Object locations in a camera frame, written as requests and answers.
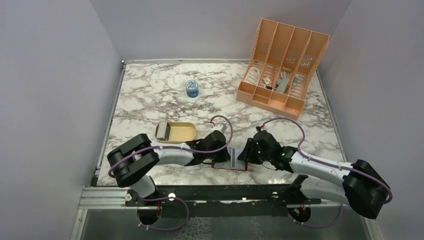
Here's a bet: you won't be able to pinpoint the red leather card holder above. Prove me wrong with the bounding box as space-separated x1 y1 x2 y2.
211 148 248 172

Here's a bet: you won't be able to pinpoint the beige oval tray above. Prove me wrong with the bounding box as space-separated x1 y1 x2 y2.
154 121 197 144

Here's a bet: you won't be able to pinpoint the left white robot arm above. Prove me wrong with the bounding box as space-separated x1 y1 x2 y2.
107 130 231 206

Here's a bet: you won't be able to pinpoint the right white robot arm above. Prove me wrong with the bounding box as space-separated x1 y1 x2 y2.
237 130 390 220

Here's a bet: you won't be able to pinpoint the stack of cards in tray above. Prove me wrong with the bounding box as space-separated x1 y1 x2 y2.
155 121 171 141

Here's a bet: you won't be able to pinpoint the white striped card in organizer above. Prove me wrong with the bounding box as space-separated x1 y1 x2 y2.
244 66 261 85

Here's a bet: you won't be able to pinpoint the blue round tin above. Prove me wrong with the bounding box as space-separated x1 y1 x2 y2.
185 80 199 98

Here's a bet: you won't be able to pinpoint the small items in organizer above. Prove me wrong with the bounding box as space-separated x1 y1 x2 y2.
258 67 293 94

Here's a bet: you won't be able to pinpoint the orange plastic file organizer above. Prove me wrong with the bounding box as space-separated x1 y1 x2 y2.
236 18 330 120

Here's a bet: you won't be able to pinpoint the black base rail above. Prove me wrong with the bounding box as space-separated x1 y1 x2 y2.
124 184 322 218

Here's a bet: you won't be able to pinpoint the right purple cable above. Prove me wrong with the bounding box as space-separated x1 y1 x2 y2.
256 117 394 230

